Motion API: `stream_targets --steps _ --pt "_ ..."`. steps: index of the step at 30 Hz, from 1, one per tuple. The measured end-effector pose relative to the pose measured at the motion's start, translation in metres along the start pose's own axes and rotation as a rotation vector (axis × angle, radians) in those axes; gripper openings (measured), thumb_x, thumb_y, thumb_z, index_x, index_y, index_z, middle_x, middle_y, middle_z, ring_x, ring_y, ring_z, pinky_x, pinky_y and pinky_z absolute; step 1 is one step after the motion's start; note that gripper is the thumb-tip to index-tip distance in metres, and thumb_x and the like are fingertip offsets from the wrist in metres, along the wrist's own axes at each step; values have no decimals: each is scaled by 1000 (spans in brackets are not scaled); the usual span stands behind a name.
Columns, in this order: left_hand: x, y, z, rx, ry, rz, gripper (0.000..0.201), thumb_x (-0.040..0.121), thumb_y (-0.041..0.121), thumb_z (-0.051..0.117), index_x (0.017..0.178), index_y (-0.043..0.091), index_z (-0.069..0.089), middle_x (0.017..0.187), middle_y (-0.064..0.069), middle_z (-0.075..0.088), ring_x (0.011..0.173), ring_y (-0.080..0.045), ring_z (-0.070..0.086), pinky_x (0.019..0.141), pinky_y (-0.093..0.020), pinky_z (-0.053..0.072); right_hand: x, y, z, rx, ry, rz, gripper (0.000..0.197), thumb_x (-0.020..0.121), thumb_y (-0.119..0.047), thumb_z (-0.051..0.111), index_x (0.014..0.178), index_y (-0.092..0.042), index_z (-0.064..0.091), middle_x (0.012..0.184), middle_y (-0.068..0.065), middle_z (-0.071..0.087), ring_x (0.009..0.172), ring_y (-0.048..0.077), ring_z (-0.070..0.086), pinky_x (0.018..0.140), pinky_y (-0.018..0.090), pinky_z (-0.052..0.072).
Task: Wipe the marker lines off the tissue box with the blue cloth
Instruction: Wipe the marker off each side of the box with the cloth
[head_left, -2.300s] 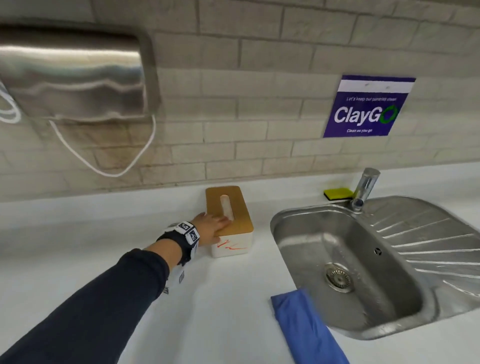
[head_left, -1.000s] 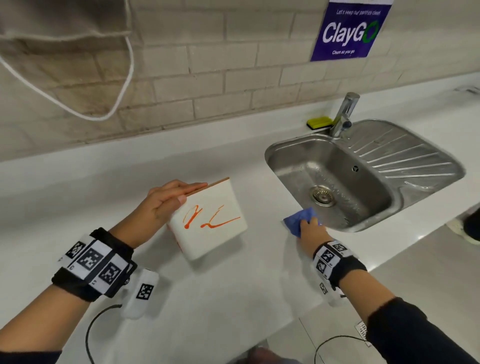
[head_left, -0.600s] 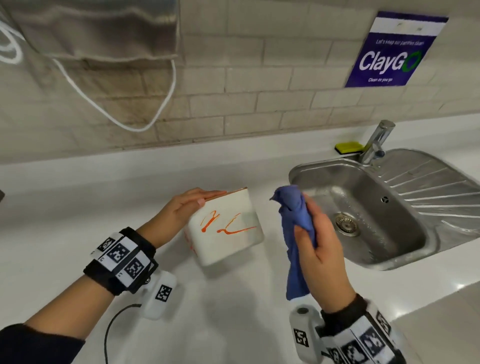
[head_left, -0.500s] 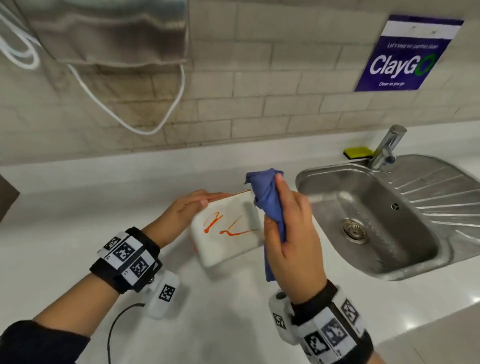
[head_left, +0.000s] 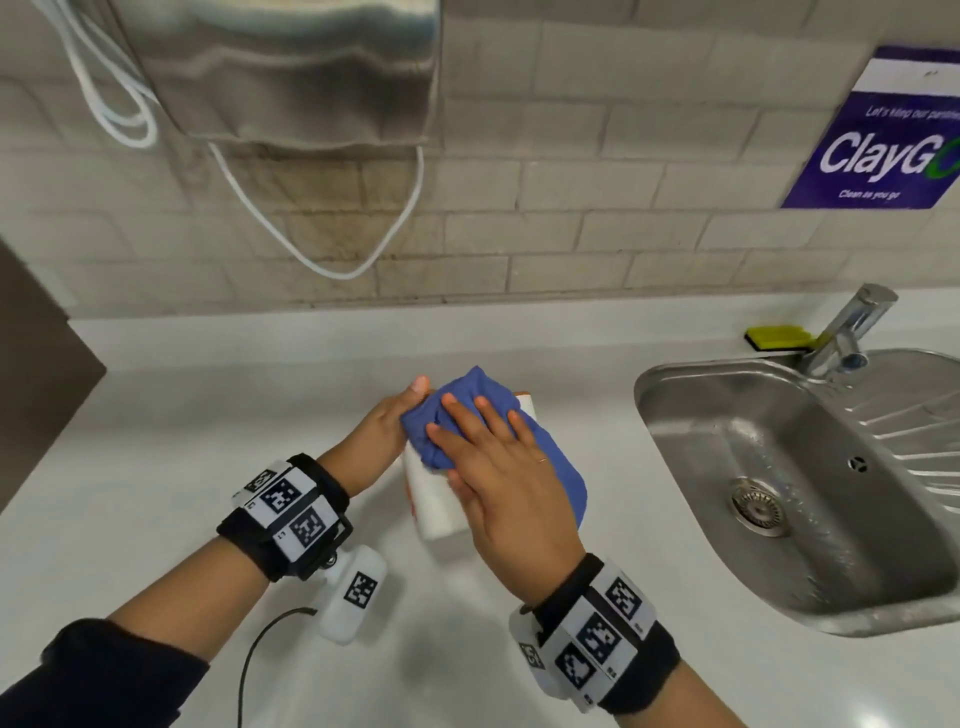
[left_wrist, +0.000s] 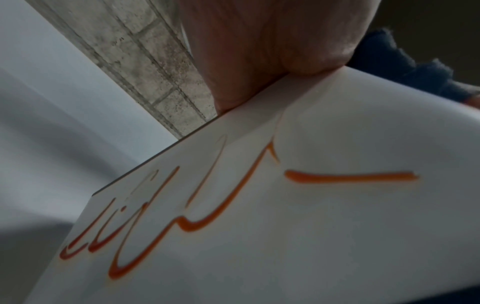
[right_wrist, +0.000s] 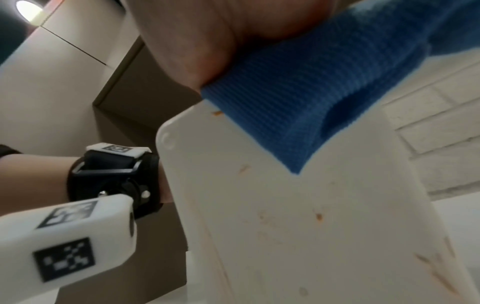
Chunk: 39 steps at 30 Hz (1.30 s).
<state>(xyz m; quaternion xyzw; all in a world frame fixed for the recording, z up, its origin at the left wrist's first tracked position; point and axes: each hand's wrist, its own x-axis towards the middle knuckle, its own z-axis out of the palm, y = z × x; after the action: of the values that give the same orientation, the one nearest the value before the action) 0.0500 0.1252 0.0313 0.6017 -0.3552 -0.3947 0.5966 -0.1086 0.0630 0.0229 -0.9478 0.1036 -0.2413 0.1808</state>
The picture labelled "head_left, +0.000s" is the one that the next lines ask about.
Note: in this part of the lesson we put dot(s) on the metal drain strainer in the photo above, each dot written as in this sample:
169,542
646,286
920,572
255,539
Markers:
757,508

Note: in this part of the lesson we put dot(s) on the stainless steel sink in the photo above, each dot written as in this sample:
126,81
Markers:
825,540

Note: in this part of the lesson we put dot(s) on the grey metal wall appliance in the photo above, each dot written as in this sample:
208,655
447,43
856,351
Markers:
292,67

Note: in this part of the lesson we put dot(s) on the person's right forearm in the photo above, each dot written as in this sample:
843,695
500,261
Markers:
686,701

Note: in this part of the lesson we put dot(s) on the person's left hand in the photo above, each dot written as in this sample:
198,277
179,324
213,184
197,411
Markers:
371,442

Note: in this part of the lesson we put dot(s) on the chrome faucet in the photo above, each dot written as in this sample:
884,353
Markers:
844,330

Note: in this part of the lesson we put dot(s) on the person's right hand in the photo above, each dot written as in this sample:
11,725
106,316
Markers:
514,510

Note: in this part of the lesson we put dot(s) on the person's right middle finger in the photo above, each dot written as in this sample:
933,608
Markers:
462,424

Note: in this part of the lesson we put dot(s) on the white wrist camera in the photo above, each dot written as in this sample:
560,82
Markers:
352,596

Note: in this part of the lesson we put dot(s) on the yellow-green sponge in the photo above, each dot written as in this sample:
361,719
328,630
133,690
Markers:
780,337

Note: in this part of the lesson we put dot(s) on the black sleeve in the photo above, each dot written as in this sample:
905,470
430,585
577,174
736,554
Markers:
90,682

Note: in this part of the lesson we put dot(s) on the dark cabinet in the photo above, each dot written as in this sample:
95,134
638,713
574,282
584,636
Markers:
37,382

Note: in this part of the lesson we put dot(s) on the purple wall sign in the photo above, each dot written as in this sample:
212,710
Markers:
877,135

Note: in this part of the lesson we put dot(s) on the person's left forearm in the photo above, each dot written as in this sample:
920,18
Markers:
187,600

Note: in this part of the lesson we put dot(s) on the person's right little finger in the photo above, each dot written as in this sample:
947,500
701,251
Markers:
534,443

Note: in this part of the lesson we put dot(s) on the black marker wristband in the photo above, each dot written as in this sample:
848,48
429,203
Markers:
289,514
596,637

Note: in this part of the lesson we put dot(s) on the person's left thumb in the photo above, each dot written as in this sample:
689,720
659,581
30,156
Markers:
412,391

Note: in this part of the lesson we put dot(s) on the person's right thumb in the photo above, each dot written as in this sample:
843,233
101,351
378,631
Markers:
458,495

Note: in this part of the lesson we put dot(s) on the blue cloth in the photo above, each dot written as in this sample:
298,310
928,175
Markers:
547,457

